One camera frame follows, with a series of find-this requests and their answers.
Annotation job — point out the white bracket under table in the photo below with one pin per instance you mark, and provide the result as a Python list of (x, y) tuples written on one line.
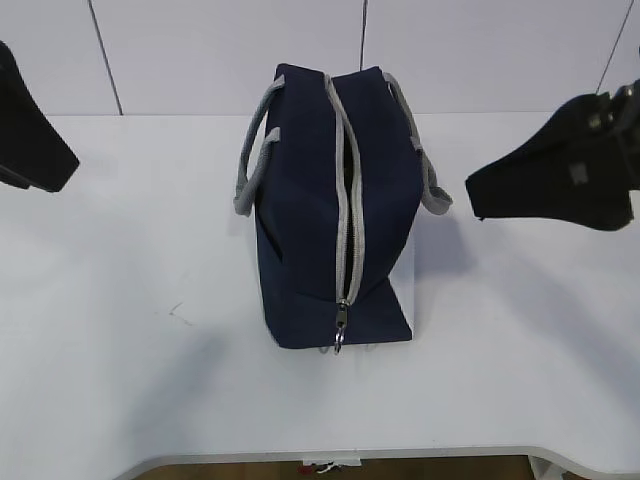
[(323, 463)]

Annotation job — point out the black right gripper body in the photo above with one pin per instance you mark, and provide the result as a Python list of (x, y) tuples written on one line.
[(618, 113)]

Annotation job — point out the navy blue lunch bag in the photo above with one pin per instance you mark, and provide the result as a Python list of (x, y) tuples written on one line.
[(333, 172)]

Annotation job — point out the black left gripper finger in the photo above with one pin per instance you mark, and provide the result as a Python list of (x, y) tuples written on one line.
[(33, 154)]

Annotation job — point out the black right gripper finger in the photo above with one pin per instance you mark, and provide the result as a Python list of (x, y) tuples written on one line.
[(563, 172)]

